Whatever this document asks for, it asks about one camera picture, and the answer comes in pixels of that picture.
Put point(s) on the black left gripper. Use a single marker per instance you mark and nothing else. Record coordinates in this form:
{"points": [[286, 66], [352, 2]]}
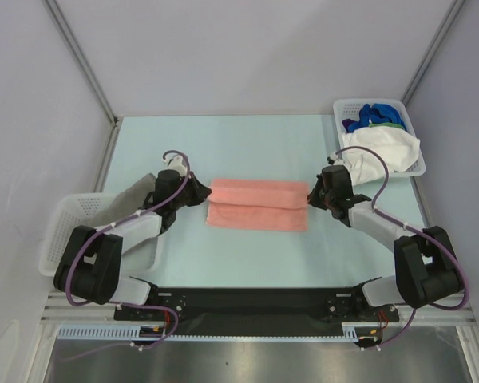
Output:
{"points": [[199, 191]]}

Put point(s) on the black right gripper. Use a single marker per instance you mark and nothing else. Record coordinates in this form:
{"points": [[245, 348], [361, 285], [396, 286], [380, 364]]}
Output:
{"points": [[324, 195]]}

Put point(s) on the pink towel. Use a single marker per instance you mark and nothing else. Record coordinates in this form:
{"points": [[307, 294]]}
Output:
{"points": [[258, 205]]}

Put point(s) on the grey terry towel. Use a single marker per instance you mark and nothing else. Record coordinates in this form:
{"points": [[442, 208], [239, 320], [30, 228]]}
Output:
{"points": [[125, 203]]}

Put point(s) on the white towel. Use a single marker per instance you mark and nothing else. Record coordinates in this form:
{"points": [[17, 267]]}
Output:
{"points": [[398, 149]]}

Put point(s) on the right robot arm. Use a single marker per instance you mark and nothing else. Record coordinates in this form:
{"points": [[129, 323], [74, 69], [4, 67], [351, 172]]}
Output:
{"points": [[425, 268]]}

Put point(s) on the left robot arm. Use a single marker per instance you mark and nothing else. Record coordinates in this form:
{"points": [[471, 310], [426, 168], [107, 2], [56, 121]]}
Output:
{"points": [[91, 267]]}

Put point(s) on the blue towel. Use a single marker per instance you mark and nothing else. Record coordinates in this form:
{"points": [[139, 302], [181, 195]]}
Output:
{"points": [[375, 115]]}

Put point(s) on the empty white perforated basket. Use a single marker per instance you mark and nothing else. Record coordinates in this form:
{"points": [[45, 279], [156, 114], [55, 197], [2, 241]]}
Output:
{"points": [[142, 249]]}

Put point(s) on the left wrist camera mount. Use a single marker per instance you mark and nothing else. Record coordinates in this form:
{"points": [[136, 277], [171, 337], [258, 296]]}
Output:
{"points": [[177, 163]]}

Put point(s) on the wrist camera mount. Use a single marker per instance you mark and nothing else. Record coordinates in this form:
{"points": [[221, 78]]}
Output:
{"points": [[177, 163], [334, 159]]}

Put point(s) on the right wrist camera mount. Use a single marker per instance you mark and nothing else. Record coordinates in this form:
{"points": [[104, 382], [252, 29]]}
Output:
{"points": [[334, 159]]}

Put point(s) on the left aluminium frame post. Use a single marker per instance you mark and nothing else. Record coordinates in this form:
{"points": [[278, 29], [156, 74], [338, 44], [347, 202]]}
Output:
{"points": [[65, 30]]}

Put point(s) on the aluminium frame post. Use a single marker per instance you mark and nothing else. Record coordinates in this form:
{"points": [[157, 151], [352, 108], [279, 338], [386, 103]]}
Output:
{"points": [[451, 16], [65, 30]]}

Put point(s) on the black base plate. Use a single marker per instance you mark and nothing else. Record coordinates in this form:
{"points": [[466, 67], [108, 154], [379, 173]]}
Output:
{"points": [[260, 312]]}

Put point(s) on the right aluminium frame post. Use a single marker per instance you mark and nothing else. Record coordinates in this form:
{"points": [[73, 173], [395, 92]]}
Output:
{"points": [[451, 16]]}

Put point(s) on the aluminium rail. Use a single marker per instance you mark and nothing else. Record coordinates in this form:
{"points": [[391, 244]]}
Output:
{"points": [[57, 310]]}

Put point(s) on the grey slotted cable duct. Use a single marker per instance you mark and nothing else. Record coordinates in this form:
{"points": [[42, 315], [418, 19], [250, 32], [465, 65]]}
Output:
{"points": [[111, 332]]}

